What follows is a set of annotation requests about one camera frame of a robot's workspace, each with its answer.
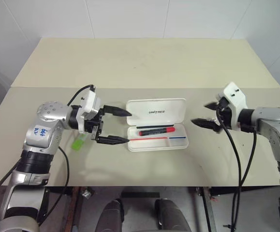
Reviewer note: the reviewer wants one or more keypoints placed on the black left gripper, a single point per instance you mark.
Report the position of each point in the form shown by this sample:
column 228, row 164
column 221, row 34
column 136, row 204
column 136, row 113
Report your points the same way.
column 96, row 126

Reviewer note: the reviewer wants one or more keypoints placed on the red marker with black cap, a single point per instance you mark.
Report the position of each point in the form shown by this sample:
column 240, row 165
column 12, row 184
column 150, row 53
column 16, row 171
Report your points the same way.
column 159, row 131

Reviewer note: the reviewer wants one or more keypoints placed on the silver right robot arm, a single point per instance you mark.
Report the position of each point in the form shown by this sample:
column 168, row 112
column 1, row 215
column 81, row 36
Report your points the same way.
column 270, row 120

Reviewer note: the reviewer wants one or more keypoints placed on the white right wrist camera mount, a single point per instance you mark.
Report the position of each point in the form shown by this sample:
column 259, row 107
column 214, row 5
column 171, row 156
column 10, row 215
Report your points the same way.
column 234, row 96

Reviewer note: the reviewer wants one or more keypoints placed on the metal table frame bar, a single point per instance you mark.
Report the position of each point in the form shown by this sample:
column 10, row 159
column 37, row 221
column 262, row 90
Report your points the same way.
column 206, row 207

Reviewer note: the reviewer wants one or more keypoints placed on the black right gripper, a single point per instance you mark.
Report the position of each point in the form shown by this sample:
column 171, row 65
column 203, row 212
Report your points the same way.
column 226, row 118

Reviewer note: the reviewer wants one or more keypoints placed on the white plastic pencil case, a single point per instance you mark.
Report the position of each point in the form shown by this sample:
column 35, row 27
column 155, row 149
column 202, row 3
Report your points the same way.
column 156, row 111

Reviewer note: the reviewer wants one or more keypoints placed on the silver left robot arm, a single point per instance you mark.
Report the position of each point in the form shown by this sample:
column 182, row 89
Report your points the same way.
column 40, row 135

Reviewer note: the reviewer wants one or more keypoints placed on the small metal bracket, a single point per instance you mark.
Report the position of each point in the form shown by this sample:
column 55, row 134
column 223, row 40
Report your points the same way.
column 86, row 193

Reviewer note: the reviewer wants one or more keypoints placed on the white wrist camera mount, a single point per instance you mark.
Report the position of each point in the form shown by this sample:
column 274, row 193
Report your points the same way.
column 89, row 104
column 234, row 96

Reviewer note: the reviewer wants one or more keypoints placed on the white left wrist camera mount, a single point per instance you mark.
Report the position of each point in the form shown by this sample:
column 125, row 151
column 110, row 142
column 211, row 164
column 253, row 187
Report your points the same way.
column 89, row 104

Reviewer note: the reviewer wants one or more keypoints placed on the dark rounded shape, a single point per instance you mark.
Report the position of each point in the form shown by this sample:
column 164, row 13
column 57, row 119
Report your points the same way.
column 113, row 215
column 171, row 215

